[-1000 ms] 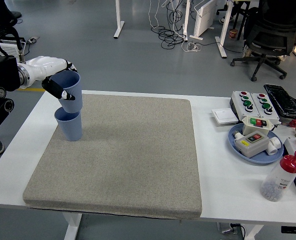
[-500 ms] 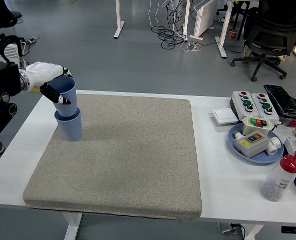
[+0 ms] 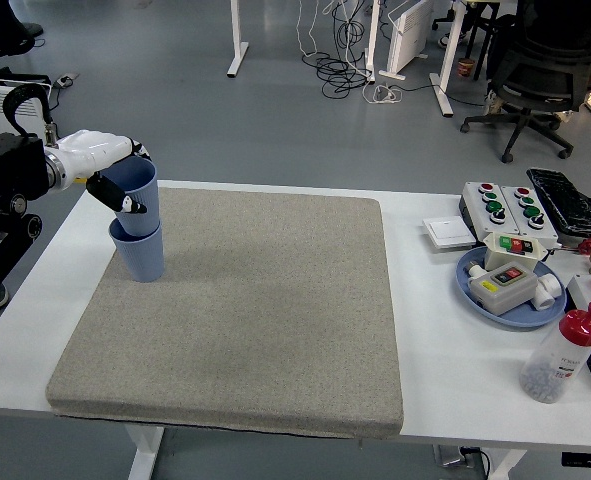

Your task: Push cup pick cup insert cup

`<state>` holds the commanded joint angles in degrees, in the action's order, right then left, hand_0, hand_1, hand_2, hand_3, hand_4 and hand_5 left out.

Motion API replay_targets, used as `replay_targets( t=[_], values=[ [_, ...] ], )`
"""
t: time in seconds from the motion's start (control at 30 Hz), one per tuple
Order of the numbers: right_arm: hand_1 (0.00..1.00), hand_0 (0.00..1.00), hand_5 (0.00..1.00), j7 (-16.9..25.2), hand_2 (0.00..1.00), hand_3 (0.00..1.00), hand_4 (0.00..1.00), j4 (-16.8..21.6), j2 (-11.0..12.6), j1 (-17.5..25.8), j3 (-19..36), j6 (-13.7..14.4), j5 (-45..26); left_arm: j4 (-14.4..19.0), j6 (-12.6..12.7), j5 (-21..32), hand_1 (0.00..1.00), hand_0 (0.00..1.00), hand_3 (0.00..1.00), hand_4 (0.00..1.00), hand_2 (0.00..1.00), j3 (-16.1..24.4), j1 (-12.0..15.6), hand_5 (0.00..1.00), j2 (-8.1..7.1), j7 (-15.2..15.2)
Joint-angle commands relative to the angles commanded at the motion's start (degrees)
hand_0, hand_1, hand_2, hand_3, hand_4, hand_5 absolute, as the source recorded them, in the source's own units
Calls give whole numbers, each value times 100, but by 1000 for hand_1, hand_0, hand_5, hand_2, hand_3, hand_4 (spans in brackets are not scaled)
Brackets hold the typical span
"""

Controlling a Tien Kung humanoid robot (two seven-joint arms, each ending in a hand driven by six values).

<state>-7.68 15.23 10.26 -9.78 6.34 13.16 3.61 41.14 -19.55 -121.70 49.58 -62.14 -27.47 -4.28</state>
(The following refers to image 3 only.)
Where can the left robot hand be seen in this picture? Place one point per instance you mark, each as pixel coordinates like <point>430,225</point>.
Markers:
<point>90,152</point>

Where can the blue ribbed plastic cup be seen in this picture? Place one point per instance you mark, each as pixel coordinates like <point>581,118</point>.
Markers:
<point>142,255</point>
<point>142,185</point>

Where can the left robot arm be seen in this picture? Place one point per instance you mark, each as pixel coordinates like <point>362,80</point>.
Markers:
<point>5,170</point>

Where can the brown paper cup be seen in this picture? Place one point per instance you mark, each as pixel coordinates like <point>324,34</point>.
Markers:
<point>466,69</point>

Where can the grey floor power strip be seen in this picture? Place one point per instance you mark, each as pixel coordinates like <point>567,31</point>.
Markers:
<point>66,79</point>

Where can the person's dark shoe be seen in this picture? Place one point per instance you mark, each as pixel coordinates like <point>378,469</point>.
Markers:
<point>34,29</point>

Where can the grey-brown foam mat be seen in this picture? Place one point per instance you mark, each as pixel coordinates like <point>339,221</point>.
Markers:
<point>275,310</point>

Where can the white table leg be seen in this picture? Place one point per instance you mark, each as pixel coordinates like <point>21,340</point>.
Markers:
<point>142,455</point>
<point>507,465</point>

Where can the person's black white shoe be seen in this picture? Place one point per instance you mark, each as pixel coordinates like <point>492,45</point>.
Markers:
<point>450,39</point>

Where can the white four-button control box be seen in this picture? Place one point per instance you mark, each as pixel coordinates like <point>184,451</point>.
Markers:
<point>480,210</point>
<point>517,220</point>

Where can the small white plug fitting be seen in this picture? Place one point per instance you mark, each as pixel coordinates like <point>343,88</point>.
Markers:
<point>474,271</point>

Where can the person's beige shoe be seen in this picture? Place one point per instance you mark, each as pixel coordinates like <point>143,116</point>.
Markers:
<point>495,102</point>

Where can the black mesh office chair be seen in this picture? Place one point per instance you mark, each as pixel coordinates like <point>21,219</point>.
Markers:
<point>540,80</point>

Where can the blue plate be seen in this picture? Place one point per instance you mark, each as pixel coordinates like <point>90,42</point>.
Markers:
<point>520,317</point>

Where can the white pipe fitting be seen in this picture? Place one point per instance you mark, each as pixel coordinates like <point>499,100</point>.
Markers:
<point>547,292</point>

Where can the black wrapped plastic tray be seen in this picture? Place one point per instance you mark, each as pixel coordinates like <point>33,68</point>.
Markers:
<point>567,205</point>

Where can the clear bottle with red cap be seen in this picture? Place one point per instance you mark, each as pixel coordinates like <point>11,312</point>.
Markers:
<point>555,360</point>

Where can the emergency stop button box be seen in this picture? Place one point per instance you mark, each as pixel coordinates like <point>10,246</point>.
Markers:
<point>582,292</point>

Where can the black table control panel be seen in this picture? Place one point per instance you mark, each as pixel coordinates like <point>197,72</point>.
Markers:
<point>587,459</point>

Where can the white wall switch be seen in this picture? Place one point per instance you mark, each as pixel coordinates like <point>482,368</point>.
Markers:
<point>447,232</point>

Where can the white switch box green red buttons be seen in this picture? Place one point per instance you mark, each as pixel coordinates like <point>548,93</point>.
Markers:
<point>500,255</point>

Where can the grey switch box red button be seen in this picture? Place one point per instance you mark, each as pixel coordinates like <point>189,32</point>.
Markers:
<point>505,295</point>

